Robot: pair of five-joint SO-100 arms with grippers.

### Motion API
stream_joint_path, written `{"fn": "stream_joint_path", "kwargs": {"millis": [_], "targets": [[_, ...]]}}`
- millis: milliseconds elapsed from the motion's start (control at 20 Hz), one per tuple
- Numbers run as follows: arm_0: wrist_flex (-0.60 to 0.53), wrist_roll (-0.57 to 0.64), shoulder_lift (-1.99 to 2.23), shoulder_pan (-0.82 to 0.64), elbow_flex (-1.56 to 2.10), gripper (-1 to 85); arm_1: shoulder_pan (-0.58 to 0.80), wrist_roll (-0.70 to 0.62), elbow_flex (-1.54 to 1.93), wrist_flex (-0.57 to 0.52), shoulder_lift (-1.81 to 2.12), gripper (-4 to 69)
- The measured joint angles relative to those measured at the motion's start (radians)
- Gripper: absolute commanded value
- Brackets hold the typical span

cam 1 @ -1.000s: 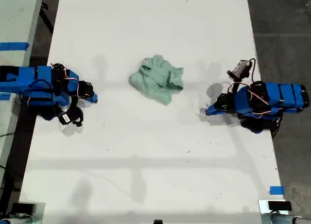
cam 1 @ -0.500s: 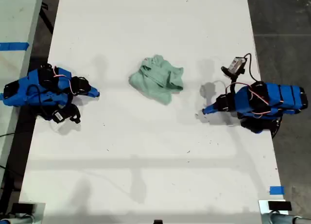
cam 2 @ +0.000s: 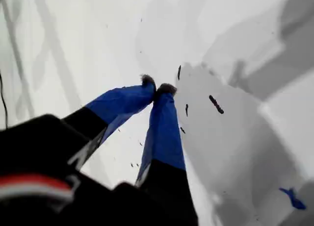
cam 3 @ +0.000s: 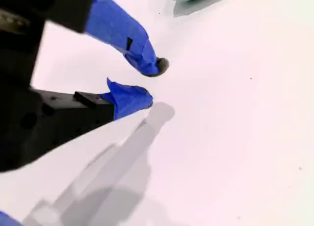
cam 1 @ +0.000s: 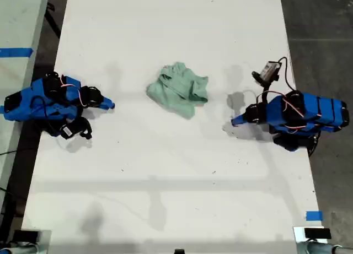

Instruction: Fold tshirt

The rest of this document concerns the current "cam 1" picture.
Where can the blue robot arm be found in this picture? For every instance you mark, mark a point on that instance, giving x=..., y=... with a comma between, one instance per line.
x=27, y=105
x=311, y=113

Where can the square blue tape piece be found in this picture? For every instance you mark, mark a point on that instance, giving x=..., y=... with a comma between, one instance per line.
x=314, y=215

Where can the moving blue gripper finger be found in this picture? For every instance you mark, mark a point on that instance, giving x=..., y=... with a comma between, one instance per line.
x=242, y=124
x=107, y=99

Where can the small black box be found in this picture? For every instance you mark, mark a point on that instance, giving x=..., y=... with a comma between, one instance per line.
x=317, y=233
x=26, y=235

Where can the short blue tape strip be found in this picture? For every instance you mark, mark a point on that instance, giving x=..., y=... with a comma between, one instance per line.
x=1, y=109

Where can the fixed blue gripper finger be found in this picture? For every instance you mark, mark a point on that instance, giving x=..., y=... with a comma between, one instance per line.
x=107, y=105
x=240, y=118

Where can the long blue tape strip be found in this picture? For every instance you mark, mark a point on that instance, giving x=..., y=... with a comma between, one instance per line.
x=16, y=52

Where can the grey-green tube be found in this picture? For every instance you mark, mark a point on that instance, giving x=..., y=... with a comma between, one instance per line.
x=320, y=248
x=16, y=249

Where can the camera black stalk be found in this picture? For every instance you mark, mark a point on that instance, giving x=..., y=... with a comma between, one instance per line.
x=264, y=94
x=86, y=127

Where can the pale green T-shirt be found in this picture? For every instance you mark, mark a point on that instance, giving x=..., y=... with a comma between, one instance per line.
x=176, y=86

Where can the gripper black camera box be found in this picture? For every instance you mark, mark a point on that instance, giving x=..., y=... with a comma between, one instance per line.
x=67, y=130
x=268, y=72

